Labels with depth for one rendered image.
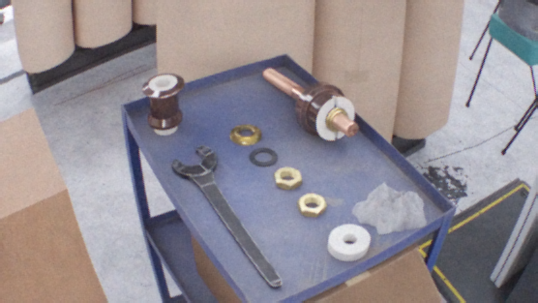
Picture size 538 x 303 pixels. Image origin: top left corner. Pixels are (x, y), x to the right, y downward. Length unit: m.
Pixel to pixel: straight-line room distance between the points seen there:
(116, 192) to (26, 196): 1.38
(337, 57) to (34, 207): 1.17
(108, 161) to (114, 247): 0.55
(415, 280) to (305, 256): 0.24
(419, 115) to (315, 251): 1.43
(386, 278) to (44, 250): 0.70
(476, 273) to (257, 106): 0.91
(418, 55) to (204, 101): 1.09
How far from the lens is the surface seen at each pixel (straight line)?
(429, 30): 2.12
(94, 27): 3.12
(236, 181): 1.09
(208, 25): 1.49
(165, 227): 1.52
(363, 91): 1.92
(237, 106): 1.28
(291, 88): 1.25
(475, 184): 2.59
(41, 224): 1.09
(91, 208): 2.36
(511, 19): 1.19
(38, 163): 1.15
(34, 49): 3.05
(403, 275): 1.04
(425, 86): 2.25
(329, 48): 1.82
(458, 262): 1.76
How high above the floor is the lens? 1.59
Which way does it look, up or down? 38 degrees down
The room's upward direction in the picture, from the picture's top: 2 degrees clockwise
